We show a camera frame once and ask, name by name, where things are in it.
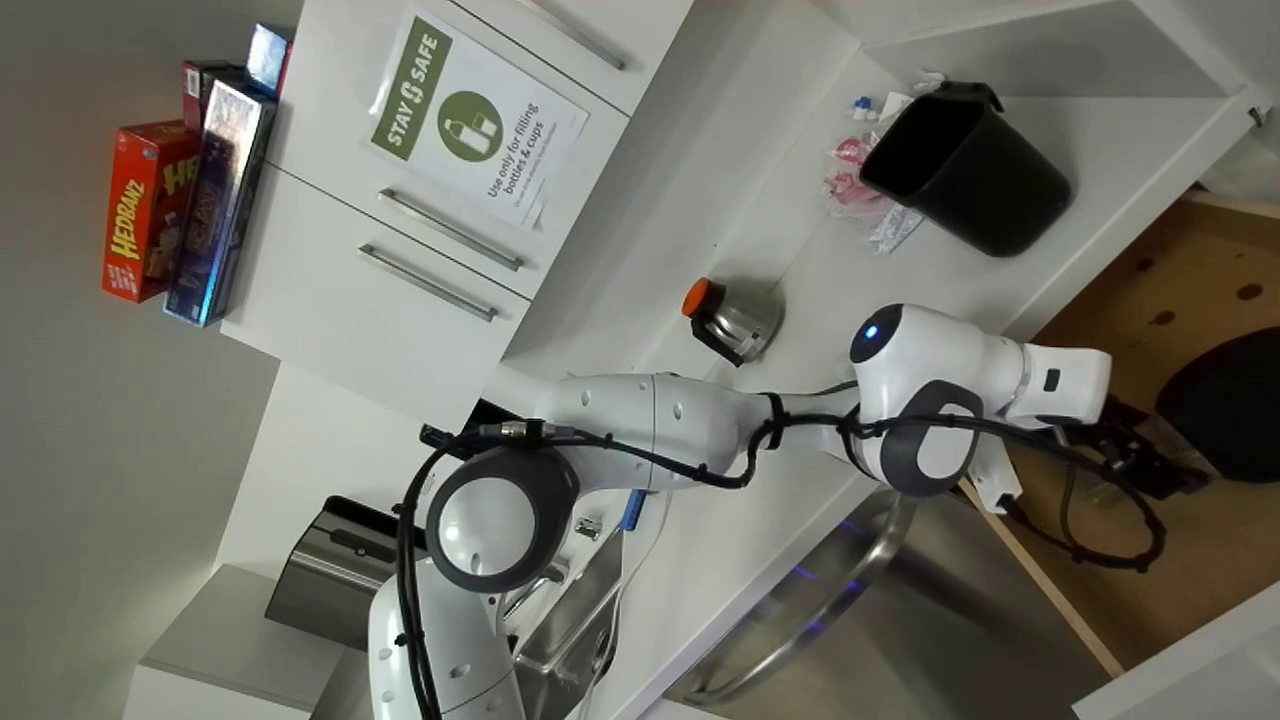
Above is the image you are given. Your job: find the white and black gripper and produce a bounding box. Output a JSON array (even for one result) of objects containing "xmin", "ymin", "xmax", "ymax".
[{"xmin": 968, "ymin": 337, "xmax": 1173, "ymax": 491}]

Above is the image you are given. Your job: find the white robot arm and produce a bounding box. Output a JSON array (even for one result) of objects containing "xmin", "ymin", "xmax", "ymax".
[{"xmin": 368, "ymin": 303, "xmax": 1112, "ymax": 720}]

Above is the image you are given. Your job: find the open wooden drawer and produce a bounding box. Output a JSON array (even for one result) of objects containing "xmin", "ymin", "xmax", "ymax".
[{"xmin": 988, "ymin": 193, "xmax": 1280, "ymax": 678}]

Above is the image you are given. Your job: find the black waste bin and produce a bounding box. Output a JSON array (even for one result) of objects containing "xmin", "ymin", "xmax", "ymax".
[{"xmin": 862, "ymin": 81, "xmax": 1073, "ymax": 257}]

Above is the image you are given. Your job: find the stay safe sign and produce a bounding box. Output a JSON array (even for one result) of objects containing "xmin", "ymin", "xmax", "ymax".
[{"xmin": 368, "ymin": 16, "xmax": 589, "ymax": 227}]

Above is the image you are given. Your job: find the steel paper towel dispenser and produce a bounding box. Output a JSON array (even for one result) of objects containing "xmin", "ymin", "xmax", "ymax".
[{"xmin": 266, "ymin": 497, "xmax": 396, "ymax": 654}]

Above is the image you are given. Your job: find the blue game box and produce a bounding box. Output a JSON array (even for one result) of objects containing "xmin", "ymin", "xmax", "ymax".
[{"xmin": 167, "ymin": 81, "xmax": 274, "ymax": 330}]

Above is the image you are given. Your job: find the red game box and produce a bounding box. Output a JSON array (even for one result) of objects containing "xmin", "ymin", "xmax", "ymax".
[{"xmin": 99, "ymin": 120, "xmax": 200, "ymax": 303}]

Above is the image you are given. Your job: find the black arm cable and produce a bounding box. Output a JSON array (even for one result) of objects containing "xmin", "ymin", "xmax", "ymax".
[{"xmin": 393, "ymin": 376, "xmax": 1173, "ymax": 720}]

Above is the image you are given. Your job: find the curved steel sink rail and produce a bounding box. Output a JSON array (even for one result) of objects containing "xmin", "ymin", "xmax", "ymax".
[{"xmin": 671, "ymin": 491, "xmax": 917, "ymax": 709}]

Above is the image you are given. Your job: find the steel cabinet handle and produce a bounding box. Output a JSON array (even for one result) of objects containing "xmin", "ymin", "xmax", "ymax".
[
  {"xmin": 361, "ymin": 244, "xmax": 501, "ymax": 324},
  {"xmin": 530, "ymin": 0, "xmax": 630, "ymax": 73},
  {"xmin": 381, "ymin": 187, "xmax": 529, "ymax": 274}
]

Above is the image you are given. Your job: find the white wall cabinet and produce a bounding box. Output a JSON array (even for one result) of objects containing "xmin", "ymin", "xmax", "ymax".
[{"xmin": 222, "ymin": 0, "xmax": 693, "ymax": 423}]

